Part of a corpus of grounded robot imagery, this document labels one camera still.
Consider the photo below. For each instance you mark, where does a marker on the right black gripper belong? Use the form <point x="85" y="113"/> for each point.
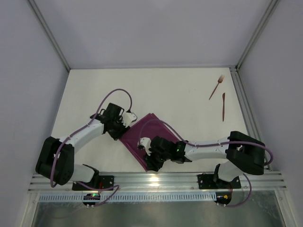
<point x="153" y="161"/>

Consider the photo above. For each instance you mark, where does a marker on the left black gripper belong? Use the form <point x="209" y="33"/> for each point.
<point x="117" y="132"/>

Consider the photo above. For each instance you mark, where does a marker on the purple satin napkin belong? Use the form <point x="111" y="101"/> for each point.
<point x="147" y="127"/>

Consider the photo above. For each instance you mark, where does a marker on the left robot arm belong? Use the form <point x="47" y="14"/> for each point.
<point x="57" y="157"/>

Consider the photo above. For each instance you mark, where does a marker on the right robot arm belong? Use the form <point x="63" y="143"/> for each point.
<point x="243" y="155"/>

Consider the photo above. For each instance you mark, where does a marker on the left controller board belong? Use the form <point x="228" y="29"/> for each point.
<point x="91" y="199"/>

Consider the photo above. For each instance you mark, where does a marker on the controller board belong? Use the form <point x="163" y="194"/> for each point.
<point x="223" y="199"/>
<point x="91" y="199"/>

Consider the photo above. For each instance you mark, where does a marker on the right controller board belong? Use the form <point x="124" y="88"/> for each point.
<point x="223" y="199"/>

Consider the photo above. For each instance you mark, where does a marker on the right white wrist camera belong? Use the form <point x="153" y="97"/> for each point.
<point x="144" y="143"/>

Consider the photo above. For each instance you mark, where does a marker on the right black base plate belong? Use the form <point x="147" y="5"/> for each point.
<point x="206" y="181"/>

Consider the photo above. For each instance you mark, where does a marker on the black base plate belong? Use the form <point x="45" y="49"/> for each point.
<point x="206" y="181"/>
<point x="100" y="182"/>

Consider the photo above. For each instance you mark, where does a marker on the slotted grey cable duct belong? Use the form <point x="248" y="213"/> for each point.
<point x="132" y="197"/>

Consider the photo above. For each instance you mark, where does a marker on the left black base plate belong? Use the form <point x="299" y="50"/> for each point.
<point x="100" y="182"/>

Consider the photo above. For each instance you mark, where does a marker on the right side aluminium rail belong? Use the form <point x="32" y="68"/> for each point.
<point x="247" y="113"/>

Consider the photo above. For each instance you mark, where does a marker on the aluminium rail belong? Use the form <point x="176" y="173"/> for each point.
<point x="165" y="182"/>
<point x="247" y="113"/>

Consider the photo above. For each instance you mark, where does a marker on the aluminium front rail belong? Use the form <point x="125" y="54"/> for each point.
<point x="165" y="182"/>

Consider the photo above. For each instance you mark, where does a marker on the left aluminium frame post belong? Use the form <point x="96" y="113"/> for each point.
<point x="48" y="33"/>

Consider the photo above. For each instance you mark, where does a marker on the aluminium frame post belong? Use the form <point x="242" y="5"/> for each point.
<point x="48" y="33"/>
<point x="270" y="9"/>

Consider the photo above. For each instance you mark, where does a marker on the right aluminium frame post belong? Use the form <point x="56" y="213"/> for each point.
<point x="270" y="9"/>

